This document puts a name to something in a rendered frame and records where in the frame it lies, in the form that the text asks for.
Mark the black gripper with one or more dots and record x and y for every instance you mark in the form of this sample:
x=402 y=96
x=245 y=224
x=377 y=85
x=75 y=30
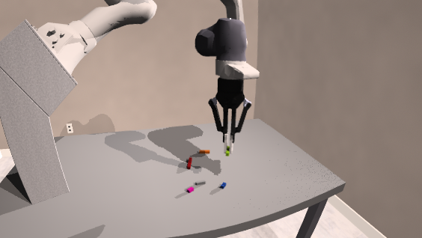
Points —
x=229 y=101

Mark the grey rod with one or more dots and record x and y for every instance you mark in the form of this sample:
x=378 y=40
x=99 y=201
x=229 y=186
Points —
x=201 y=182

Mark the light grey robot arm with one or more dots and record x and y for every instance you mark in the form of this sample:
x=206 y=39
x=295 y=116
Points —
x=226 y=39

